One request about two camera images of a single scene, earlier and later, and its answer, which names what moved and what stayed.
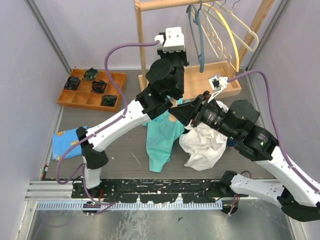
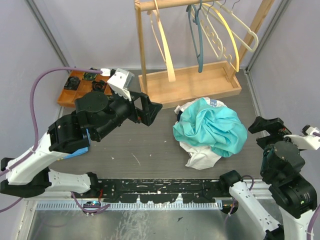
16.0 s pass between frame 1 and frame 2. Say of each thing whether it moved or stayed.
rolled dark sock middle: stayed
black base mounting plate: stayed
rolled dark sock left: stayed
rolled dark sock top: stayed
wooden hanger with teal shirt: moved
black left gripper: moved
